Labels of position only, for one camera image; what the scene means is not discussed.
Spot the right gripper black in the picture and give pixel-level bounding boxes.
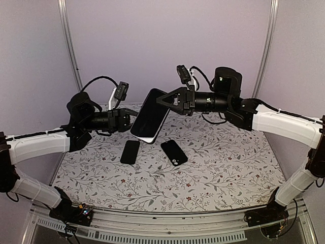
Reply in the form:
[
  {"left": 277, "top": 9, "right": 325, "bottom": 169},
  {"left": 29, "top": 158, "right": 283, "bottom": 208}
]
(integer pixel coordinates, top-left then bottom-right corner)
[{"left": 156, "top": 85, "right": 231, "bottom": 116}]

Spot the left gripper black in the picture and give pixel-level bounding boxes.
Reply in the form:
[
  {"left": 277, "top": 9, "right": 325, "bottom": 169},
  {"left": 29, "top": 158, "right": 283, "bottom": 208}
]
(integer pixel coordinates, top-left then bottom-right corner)
[{"left": 81, "top": 107, "right": 148, "bottom": 132}]

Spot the small black phone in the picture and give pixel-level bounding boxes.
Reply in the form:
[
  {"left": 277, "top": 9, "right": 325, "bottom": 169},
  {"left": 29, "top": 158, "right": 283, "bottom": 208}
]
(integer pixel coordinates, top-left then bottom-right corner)
[{"left": 131, "top": 88, "right": 170, "bottom": 144}]

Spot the large black phone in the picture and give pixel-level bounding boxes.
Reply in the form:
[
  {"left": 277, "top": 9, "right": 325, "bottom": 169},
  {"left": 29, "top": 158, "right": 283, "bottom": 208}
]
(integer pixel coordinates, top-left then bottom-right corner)
[{"left": 120, "top": 140, "right": 140, "bottom": 165}]

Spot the black case with camera holes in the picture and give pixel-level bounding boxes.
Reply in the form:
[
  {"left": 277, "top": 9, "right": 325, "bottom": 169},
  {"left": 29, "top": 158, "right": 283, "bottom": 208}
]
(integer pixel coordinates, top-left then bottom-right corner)
[{"left": 160, "top": 140, "right": 188, "bottom": 166}]

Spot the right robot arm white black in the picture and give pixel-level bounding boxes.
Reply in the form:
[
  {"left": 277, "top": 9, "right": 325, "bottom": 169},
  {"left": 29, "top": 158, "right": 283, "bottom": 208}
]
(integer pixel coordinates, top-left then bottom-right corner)
[{"left": 156, "top": 66, "right": 324, "bottom": 222}]

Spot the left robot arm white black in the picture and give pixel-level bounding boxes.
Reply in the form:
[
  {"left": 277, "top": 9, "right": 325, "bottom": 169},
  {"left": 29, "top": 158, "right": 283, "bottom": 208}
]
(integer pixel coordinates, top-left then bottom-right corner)
[{"left": 1, "top": 91, "right": 138, "bottom": 221}]

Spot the floral patterned table mat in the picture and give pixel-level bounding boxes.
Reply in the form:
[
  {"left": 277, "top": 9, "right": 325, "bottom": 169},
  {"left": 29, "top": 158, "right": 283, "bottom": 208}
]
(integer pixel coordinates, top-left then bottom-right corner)
[{"left": 53, "top": 112, "right": 285, "bottom": 212}]

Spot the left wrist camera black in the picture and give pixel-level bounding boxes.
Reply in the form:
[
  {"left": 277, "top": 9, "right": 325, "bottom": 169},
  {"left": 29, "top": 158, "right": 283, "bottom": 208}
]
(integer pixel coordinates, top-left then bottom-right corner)
[{"left": 114, "top": 81, "right": 129, "bottom": 101}]

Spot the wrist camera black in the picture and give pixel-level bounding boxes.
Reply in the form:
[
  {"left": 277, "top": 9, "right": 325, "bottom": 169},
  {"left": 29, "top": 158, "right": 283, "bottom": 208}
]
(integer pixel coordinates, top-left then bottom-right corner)
[
  {"left": 114, "top": 81, "right": 129, "bottom": 101},
  {"left": 176, "top": 65, "right": 191, "bottom": 84}
]

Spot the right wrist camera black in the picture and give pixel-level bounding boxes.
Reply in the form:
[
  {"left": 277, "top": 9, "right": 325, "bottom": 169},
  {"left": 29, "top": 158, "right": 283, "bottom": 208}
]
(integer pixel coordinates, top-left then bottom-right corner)
[{"left": 176, "top": 65, "right": 191, "bottom": 84}]

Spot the left camera cable black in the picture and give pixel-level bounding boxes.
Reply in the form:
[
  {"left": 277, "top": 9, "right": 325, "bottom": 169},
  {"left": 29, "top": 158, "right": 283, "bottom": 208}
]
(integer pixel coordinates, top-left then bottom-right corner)
[{"left": 81, "top": 76, "right": 118, "bottom": 92}]

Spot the camera cable black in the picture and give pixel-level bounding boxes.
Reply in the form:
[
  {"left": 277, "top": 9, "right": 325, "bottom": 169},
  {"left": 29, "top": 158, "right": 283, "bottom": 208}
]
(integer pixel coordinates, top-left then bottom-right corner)
[
  {"left": 190, "top": 66, "right": 213, "bottom": 90},
  {"left": 81, "top": 76, "right": 118, "bottom": 92}
]

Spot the right camera cable black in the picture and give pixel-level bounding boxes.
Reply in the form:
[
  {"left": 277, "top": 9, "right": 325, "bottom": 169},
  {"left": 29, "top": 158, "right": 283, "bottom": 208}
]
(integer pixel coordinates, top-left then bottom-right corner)
[{"left": 190, "top": 66, "right": 213, "bottom": 90}]

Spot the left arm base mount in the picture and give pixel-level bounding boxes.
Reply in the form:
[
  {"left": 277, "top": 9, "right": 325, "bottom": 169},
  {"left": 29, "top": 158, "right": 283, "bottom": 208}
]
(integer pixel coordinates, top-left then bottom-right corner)
[{"left": 49, "top": 187, "right": 93, "bottom": 227}]

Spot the left aluminium frame post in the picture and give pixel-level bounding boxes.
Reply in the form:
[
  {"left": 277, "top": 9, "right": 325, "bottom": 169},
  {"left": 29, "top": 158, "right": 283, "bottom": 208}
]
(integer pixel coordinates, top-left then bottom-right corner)
[{"left": 57, "top": 0, "right": 83, "bottom": 91}]

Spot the aluminium frame post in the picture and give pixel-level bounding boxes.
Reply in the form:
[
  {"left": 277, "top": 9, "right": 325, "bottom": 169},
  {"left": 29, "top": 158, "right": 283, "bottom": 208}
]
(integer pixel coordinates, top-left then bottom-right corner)
[
  {"left": 57, "top": 0, "right": 83, "bottom": 91},
  {"left": 252, "top": 0, "right": 279, "bottom": 98}
]

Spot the front aluminium rail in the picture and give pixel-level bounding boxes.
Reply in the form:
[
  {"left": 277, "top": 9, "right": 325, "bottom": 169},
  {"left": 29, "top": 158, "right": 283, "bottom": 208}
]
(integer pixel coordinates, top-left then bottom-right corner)
[{"left": 22, "top": 199, "right": 317, "bottom": 243}]

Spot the right aluminium frame post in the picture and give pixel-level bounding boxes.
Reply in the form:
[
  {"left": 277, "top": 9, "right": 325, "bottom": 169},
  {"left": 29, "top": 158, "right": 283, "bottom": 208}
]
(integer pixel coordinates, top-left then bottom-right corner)
[{"left": 252, "top": 0, "right": 279, "bottom": 98}]

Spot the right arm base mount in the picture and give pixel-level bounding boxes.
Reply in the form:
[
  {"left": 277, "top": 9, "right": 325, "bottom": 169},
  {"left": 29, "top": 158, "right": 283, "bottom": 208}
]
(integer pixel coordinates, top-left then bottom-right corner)
[{"left": 244, "top": 187, "right": 289, "bottom": 227}]

